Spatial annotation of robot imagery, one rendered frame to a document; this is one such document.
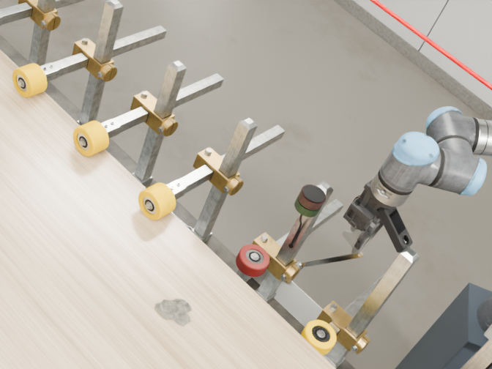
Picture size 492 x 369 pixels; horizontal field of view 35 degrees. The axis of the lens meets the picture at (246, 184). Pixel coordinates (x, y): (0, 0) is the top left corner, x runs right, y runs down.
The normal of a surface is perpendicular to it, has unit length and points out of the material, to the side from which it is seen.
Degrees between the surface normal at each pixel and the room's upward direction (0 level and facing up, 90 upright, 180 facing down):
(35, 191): 0
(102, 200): 0
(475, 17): 90
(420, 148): 5
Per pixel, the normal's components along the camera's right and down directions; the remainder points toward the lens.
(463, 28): -0.65, 0.36
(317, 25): 0.31, -0.67
